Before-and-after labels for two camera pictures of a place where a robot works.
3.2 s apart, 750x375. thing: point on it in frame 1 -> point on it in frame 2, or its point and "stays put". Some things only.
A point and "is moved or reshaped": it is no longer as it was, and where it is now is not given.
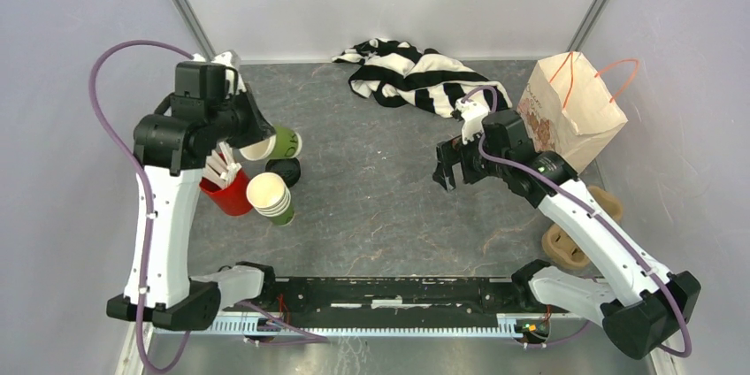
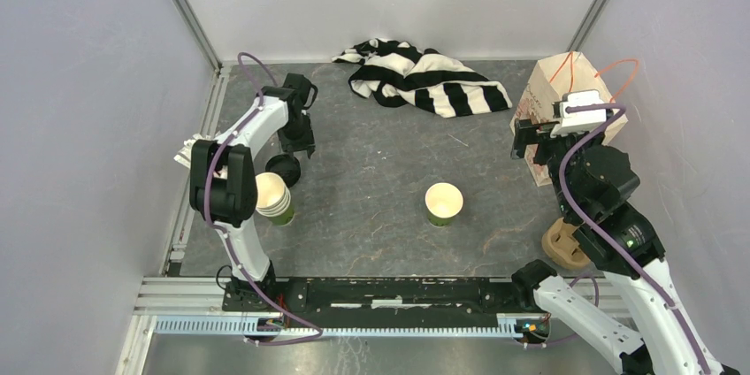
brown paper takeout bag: [564, 109] stays put
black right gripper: [451, 151] -> [525, 131]
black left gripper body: [238, 118] -> [297, 135]
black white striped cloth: [407, 75] stays put
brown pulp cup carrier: [559, 248] stays put
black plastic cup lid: [289, 168] stays put
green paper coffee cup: [285, 143] is moved or reshaped
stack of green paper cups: [270, 196] stays put
